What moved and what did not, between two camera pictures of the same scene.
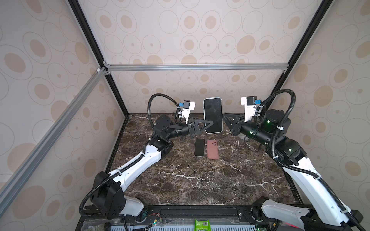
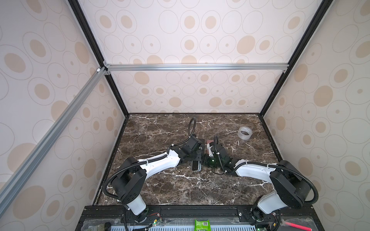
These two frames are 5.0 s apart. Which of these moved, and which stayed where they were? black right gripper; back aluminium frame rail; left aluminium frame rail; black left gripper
Moved: black left gripper; black right gripper
Stayed: left aluminium frame rail; back aluminium frame rail
